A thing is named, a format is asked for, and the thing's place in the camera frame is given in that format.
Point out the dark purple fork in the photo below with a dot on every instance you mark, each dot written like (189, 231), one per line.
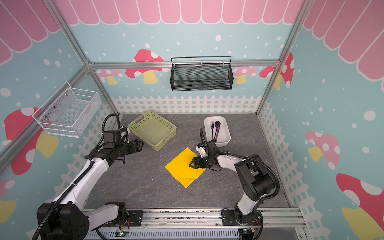
(212, 126)

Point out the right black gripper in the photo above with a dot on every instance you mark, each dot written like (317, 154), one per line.
(199, 162)

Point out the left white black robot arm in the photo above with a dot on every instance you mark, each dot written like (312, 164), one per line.
(64, 219)

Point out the yellow paper napkin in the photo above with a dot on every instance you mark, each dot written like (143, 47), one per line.
(179, 168)

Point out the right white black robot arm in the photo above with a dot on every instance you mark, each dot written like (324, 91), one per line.
(258, 180)

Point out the green circuit board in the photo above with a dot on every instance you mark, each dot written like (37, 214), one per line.
(122, 234)

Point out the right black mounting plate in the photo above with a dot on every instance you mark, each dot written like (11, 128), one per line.
(234, 217)

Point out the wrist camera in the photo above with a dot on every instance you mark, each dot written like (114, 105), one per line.
(201, 150)
(116, 137)

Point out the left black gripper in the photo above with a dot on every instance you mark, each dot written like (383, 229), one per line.
(138, 148)

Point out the dark purple spoon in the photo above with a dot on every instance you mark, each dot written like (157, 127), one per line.
(216, 129)

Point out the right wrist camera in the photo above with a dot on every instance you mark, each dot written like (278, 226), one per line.
(201, 150)

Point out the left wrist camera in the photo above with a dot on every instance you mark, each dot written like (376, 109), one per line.
(116, 137)

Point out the green plastic basket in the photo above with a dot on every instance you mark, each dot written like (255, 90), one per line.
(153, 130)

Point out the white wire mesh basket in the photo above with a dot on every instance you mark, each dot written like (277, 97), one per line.
(68, 112)

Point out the white plastic bin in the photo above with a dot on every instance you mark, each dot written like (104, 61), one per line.
(223, 134)

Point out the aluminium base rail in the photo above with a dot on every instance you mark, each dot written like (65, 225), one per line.
(206, 224)

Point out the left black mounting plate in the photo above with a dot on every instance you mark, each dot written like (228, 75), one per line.
(133, 218)

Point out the black wire mesh basket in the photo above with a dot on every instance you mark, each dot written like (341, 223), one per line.
(207, 73)

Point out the black mounting plate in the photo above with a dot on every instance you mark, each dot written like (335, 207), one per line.
(234, 217)
(133, 218)

